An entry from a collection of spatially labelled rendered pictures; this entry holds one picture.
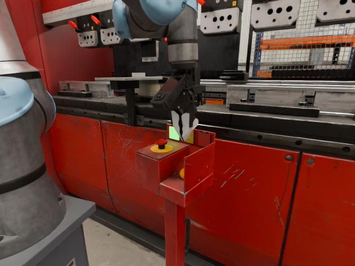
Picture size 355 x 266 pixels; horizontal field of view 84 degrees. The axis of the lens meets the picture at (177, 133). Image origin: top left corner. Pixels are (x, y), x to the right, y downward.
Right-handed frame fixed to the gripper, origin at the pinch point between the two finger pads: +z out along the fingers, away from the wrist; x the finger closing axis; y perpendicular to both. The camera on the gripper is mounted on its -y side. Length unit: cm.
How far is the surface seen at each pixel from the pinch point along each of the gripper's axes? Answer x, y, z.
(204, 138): -1.4, 9.4, 3.1
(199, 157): -4.9, 1.3, 5.3
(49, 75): 130, 16, -16
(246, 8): 158, 456, -119
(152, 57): 45, 36, -23
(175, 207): 2.8, -2.4, 24.1
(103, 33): 74, 29, -37
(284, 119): -20.1, 29.0, -0.4
